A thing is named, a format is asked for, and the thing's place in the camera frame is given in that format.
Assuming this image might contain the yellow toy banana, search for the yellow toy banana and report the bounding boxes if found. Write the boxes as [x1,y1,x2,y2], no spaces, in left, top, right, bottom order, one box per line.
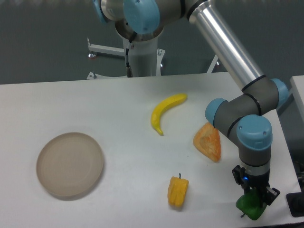
[150,93,188,136]

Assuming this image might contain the black cable on pedestal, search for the black cable on pedestal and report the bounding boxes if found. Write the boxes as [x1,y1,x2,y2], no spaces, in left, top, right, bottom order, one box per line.
[125,31,138,77]

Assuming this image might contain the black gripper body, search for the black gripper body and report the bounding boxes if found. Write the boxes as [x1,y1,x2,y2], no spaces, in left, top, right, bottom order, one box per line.
[232,165,270,189]

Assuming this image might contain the orange toy pizza slice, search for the orange toy pizza slice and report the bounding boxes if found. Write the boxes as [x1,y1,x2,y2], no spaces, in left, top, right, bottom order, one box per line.
[193,123,221,162]

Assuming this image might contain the black device at right edge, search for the black device at right edge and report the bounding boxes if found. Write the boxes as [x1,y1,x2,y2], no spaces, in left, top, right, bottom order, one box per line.
[286,192,304,218]

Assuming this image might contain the yellow toy pepper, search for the yellow toy pepper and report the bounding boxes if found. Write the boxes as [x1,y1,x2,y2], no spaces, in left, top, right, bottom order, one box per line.
[167,173,189,208]

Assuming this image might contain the green toy pepper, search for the green toy pepper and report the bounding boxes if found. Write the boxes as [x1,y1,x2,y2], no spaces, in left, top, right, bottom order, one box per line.
[236,189,267,220]

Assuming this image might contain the beige round plate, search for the beige round plate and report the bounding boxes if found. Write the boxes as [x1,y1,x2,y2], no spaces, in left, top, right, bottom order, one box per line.
[36,133,104,199]

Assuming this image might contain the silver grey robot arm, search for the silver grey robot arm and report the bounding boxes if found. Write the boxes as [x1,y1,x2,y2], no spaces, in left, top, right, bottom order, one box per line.
[93,0,288,208]

